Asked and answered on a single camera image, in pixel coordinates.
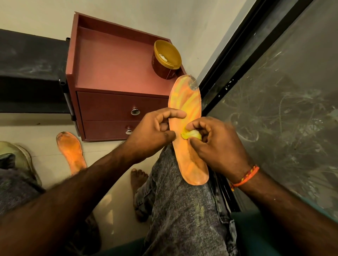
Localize person's grey jeans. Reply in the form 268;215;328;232
0;144;239;256

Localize person's left forearm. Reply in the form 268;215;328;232
0;144;144;256

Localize person's right hand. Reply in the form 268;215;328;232
185;117;254;183

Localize open brown cream jar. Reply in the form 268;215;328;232
152;40;182;80

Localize olive green shoe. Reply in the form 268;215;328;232
0;141;43;187

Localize worn orange shoe insole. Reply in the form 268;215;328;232
56;132;87;177

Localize person's left hand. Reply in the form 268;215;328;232
124;108;187;162

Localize black sliding door frame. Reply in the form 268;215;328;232
199;0;315;116

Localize person's right forearm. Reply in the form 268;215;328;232
232;169;338;256

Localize person's bare foot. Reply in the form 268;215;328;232
130;168;149;222

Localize maroon bedside cabinet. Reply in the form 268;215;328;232
65;12;187;142

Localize yellow cotton wad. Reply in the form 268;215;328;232
181;129;202;141

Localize orange thread wristband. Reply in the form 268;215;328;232
229;165;260;191

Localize scratched glass door panel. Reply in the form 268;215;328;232
207;0;338;219

